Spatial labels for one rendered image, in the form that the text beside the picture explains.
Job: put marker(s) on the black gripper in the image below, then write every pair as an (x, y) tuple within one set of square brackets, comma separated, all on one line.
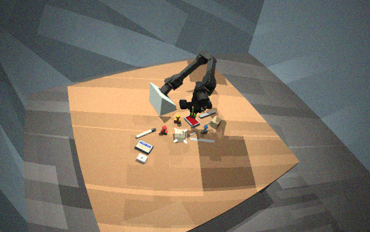
[(188, 105)]

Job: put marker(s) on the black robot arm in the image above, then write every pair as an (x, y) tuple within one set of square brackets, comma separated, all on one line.
[(209, 82)]

